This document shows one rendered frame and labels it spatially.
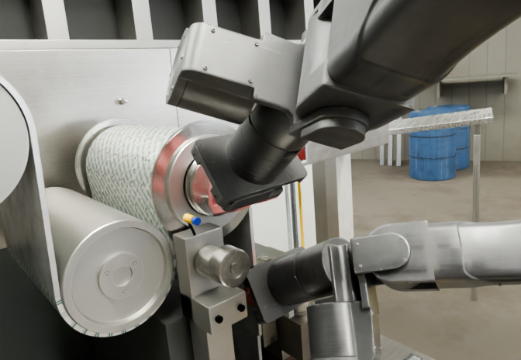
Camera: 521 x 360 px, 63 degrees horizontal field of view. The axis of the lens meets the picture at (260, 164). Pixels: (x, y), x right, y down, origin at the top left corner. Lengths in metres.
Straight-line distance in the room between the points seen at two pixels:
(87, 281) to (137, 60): 0.47
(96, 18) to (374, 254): 0.67
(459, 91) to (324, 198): 5.41
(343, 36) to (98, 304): 0.37
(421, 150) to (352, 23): 5.34
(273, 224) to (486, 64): 4.53
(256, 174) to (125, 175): 0.23
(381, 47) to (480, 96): 6.52
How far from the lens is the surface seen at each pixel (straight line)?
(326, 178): 1.42
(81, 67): 0.79
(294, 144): 0.34
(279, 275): 0.51
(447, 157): 5.61
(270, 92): 0.29
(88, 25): 0.89
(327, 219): 1.46
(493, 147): 6.81
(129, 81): 0.82
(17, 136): 0.43
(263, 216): 2.95
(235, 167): 0.38
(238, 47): 0.29
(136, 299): 0.50
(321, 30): 0.27
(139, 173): 0.52
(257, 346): 0.65
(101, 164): 0.63
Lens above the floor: 1.36
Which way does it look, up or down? 11 degrees down
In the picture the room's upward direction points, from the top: 5 degrees counter-clockwise
